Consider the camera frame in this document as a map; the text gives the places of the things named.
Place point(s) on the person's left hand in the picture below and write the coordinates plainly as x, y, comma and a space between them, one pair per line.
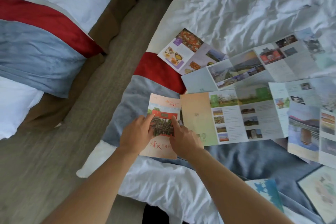
133, 135

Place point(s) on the person's right hand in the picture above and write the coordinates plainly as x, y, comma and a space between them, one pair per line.
186, 142

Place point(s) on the orange brochure with red gate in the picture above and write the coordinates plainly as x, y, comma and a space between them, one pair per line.
162, 110

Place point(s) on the person's left forearm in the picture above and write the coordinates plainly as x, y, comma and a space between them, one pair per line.
97, 189

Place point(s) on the person's right forearm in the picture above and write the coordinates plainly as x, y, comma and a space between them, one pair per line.
231, 192

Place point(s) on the red and grey bed runner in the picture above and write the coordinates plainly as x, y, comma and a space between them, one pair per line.
136, 100

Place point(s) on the orange and green unfolded brochure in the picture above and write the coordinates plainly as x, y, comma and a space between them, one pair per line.
236, 117

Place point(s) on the food photo brochure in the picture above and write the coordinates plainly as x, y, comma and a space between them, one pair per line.
187, 51

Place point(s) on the teal and white brochure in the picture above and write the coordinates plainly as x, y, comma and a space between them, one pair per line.
267, 189

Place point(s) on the pale blue unfolded brochure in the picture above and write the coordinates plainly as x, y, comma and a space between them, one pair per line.
262, 66

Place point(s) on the pale green unfolded brochure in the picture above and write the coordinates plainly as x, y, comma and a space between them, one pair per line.
294, 95

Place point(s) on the brochure with drum photo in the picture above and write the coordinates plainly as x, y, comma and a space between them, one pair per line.
304, 132

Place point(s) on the brown bed base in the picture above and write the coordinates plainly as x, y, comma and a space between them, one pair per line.
115, 13

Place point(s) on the red and blue bed runner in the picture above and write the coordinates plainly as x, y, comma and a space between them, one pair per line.
39, 47

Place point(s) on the pale framed floral brochure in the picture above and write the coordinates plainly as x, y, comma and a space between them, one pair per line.
322, 189

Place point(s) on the white duvet with brochures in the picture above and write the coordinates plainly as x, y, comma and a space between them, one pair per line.
262, 3

